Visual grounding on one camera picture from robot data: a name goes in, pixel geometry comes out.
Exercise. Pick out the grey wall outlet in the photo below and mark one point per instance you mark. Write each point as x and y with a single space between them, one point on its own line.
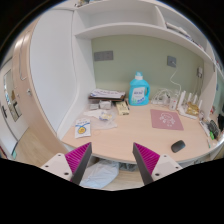
171 61

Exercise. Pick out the black calculator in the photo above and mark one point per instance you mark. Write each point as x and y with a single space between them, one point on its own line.
213 128

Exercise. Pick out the clear plastic bag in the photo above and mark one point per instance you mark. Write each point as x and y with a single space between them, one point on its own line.
101 119

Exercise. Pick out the stack of papers and books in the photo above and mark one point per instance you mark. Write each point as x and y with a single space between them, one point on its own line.
102 94

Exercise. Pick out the pink mouse pad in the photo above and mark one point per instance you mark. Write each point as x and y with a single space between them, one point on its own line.
165 120

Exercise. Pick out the white wifi router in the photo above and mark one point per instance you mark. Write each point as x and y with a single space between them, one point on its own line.
189 105

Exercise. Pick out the black computer mouse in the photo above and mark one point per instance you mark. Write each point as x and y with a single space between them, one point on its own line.
177 146

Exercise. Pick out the grey wall socket panel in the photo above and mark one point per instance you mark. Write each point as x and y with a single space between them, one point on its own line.
103 56

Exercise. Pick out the white snack packet yellow logo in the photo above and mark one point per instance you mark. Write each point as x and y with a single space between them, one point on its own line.
82 128

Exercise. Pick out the white wall shelf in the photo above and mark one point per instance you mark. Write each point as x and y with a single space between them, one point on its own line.
141 17

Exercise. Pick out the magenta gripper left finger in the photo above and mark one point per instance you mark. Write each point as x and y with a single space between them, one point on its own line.
70 166

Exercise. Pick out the yellow snack box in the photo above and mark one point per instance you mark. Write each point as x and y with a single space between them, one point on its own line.
122 108

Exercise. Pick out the small grey box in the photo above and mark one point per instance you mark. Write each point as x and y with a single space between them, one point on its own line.
105 105

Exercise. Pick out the blue detergent bottle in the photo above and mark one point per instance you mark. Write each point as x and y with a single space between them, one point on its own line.
139 91

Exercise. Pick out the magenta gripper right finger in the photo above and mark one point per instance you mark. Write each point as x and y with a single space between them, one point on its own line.
153 166

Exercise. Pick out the grey cloth under desk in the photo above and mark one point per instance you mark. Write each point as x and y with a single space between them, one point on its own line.
100 174

